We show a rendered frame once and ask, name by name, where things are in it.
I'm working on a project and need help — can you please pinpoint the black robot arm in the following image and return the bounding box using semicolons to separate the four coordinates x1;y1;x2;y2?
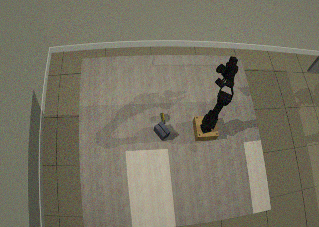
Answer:
200;56;238;134

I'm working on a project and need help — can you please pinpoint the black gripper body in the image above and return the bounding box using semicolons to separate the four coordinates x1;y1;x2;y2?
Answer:
215;72;227;88

